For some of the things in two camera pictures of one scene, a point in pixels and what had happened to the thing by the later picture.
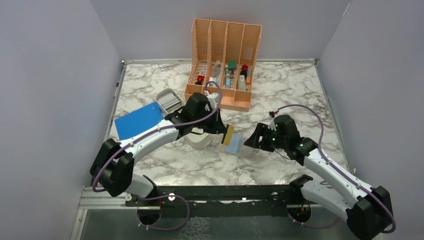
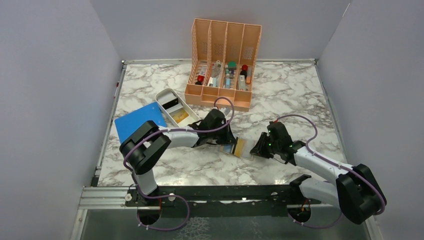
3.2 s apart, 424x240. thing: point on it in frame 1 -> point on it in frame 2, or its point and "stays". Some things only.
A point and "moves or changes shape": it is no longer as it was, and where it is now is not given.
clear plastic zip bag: x=236 y=147 stays
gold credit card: x=229 y=135 moves or changes shape
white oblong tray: x=170 y=100 stays
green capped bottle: x=232 y=65 stays
